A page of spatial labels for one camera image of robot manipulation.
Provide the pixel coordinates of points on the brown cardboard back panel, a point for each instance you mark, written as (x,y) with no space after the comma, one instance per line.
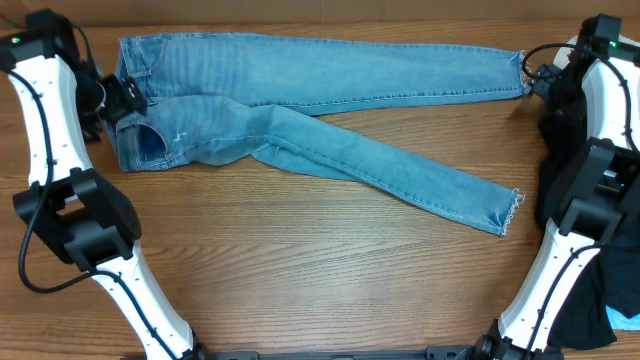
(117,13)

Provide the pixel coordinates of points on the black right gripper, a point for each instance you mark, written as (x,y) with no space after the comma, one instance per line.
(540,84)

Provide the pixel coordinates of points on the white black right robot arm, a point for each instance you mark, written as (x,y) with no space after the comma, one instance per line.
(588,203)

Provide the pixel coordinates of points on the light blue denim jeans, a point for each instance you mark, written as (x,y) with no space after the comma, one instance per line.
(215,98)

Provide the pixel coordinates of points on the black garment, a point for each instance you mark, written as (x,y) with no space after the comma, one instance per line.
(608,265)

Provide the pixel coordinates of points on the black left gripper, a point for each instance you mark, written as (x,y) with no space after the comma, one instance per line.
(121,103)

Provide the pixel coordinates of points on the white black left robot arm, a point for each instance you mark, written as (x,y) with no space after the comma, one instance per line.
(77,213)

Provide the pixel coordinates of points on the light blue cloth piece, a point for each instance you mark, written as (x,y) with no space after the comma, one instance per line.
(619,321)

